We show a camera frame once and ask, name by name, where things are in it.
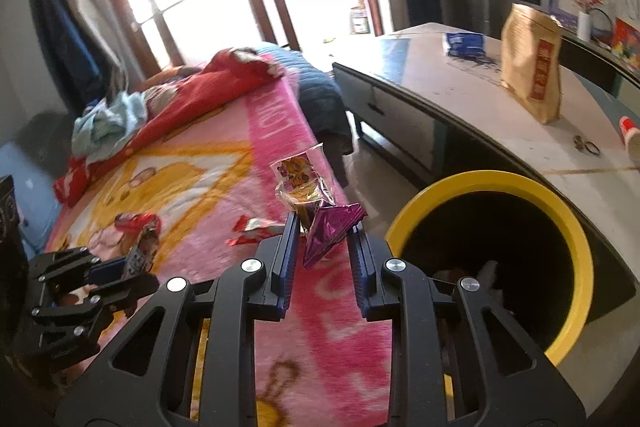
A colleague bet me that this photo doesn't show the small patterned wrapper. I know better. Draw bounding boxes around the small patterned wrapper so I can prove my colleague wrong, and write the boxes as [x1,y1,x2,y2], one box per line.
[122,227,160,280]

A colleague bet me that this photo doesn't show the red cylindrical snack can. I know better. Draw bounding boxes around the red cylindrical snack can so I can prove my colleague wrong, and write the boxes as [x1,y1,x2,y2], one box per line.
[114,212,162,235]

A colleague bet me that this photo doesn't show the red and white wrapper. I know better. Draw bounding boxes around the red and white wrapper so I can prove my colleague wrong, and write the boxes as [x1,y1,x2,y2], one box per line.
[227,216,285,246]

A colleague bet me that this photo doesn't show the purple foil wrapper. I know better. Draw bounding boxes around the purple foil wrapper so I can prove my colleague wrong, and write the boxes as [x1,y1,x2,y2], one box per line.
[303,202,368,270]

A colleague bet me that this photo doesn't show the clear yellow candy wrapper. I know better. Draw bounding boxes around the clear yellow candy wrapper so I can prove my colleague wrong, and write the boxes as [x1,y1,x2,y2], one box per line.
[270,143,336,232]

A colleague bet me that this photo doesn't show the yellow rimmed black trash bin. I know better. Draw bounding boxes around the yellow rimmed black trash bin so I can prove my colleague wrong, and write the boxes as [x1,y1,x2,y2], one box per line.
[384,169,596,368]

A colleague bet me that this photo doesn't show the light blue pillow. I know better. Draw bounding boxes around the light blue pillow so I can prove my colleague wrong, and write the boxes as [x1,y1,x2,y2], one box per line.
[1,142,61,259]

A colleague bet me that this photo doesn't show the pink cartoon blanket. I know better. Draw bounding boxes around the pink cartoon blanket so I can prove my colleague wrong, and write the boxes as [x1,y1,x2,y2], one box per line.
[48,80,390,426]

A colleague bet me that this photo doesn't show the light blue crumpled clothes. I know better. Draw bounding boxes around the light blue crumpled clothes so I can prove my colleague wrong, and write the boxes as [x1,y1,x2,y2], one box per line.
[70,92,149,164]

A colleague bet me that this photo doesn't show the dark blue left curtain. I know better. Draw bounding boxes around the dark blue left curtain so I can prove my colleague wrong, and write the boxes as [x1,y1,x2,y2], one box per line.
[29,0,111,115]

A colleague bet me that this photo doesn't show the red quilt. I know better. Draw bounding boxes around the red quilt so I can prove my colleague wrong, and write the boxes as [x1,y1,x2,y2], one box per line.
[53,49,286,207]

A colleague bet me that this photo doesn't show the coffee table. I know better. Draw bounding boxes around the coffee table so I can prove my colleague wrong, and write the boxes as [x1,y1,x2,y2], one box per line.
[332,23,639,412]

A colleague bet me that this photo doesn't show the dark blue sofa cover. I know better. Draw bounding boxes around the dark blue sofa cover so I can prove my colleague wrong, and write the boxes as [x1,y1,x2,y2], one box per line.
[257,42,354,156]

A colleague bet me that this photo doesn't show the red paper cup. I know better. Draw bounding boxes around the red paper cup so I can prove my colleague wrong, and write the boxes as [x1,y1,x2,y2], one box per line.
[618,116,640,161]

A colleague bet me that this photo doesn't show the blue tissue packet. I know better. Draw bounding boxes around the blue tissue packet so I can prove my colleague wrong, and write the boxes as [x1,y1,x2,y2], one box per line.
[442,31,486,60]

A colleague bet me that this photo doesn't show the brown paper bag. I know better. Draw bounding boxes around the brown paper bag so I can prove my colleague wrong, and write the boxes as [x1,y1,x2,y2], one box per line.
[501,3,562,124]

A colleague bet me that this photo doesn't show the tv cabinet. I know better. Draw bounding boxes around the tv cabinet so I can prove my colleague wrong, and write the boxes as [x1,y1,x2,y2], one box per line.
[552,9,639,114]

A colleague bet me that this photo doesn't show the white vase red flowers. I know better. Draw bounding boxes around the white vase red flowers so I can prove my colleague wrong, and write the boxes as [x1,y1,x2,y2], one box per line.
[573,0,604,42]

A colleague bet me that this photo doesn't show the black camera box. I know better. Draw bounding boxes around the black camera box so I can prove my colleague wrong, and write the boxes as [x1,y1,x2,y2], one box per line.
[0,176,28,312]

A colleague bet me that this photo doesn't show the black hair tie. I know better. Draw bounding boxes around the black hair tie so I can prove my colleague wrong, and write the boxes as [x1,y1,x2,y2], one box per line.
[572,134,602,157]

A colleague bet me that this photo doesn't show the colourful picture frame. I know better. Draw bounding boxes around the colourful picture frame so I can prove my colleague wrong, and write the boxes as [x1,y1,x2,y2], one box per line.
[611,18,640,70]

